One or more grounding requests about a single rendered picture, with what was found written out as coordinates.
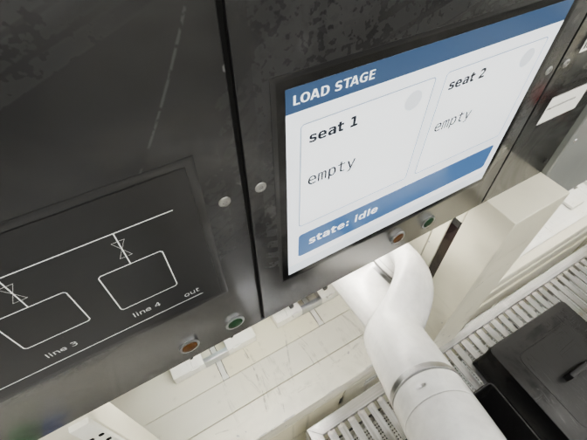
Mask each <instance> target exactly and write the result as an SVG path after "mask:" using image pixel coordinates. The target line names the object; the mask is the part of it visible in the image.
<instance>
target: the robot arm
mask: <svg viewBox="0 0 587 440"><path fill-rule="evenodd" d="M331 285H332V286H333V287H334V288H335V289H336V291H337V292H338V293H339V294H340V296H341V297H342V298H343V300H344V301H345V302H346V303H347V305H348V306H349V307H350V309H351V310H352V311H353V312H354V314H355V315H356V316H357V318H358V319H359V320H360V321H361V322H362V323H363V324H364V326H365V330H364V336H363V341H364V346H365V348H366V351H367V354H368V356H369V358H370V361H371V363H372V365H373V367H374V369H375V370H376V374H377V376H378V378H379V380H380V382H381V384H382V386H383V389H384V391H385V394H386V395H387V397H388V399H389V401H390V405H391V407H392V408H393V410H394V412H395V414H396V416H397V419H398V421H399V423H400V425H401V427H402V429H403V431H404V434H405V435H406V437H407V440H507V439H506V438H505V436H504V435H503V434H502V432H501V430H500V429H499V428H498V426H497V425H496V424H495V422H494V421H493V419H492V418H491V416H490V415H489V414H488V413H487V412H486V410H485V409H484V408H483V406H482V405H481V404H480V402H479V401H478V399H477V398H476V397H475V395H474V394H473V392H472V391H471V390H470V388H469V387H467V385H466V384H465V382H464V381H463V380H462V378H461V377H460V376H459V374H458V373H457V372H456V370H455V369H454V368H453V366H452V365H451V363H450V362H449V361H448V360H447V359H446V358H445V356H444V355H443V354H442V352H441V351H440V350H439V348H438V347H437V346H436V344H435V343H434V342H433V340H432V339H431V338H430V336H429V335H428V334H427V332H426V331H425V325H426V323H427V320H428V318H429V315H430V312H431V309H432V302H433V294H434V289H433V281H432V275H431V272H430V270H429V268H428V266H427V264H426V262H425V261H424V260H423V258H422V257H421V256H420V254H419V253H418V252H417V251H416V250H415V249H414V248H413V247H412V245H410V244H409V243H407V244H405V245H403V246H401V247H399V248H397V249H395V250H394V251H392V252H390V253H388V254H386V255H384V256H382V257H380V258H378V259H377V260H375V261H373V262H371V263H369V264H367V265H365V266H364V267H362V268H360V269H358V270H356V271H354V272H351V273H350V274H349V275H347V276H345V277H343V278H340V279H338V280H337V281H335V282H334V283H332V284H331Z"/></svg>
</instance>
